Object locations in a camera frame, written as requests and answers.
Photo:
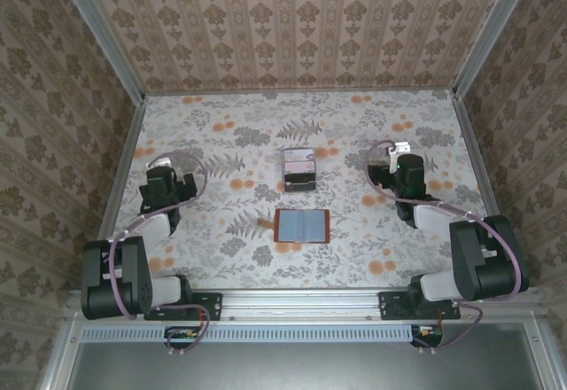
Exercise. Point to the brown leather card holder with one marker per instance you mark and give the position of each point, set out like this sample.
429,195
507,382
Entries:
323,226

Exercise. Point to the clear acrylic card stand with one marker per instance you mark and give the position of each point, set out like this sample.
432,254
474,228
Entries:
299,192

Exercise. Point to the black VIP card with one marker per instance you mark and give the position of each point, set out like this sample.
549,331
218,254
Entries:
299,187

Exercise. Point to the pale pink card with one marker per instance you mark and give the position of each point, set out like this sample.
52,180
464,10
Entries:
299,167

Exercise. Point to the white VIP card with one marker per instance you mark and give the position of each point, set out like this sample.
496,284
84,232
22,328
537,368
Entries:
299,155

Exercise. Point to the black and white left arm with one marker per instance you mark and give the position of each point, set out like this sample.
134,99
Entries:
102,275

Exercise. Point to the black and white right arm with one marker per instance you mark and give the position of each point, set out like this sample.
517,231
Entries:
487,266

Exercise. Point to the floral patterned table cover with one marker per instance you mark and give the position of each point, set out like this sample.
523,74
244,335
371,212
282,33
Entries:
310,266

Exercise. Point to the grey metal panel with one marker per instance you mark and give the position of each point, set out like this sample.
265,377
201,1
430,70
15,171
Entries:
288,368

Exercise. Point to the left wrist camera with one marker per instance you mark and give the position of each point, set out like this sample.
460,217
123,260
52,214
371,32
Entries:
160,162

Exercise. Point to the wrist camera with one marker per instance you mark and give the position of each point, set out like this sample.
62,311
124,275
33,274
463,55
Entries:
160,162
398,148

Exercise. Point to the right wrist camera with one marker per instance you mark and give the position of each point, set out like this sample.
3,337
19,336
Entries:
398,148

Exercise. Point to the aluminium table side rail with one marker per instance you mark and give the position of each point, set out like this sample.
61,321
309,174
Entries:
117,186
477,164

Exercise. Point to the aluminium frame post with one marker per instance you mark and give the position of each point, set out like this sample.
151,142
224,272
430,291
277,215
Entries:
491,31
106,40

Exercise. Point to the aluminium mounting rail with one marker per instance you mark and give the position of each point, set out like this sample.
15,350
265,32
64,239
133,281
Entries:
301,303

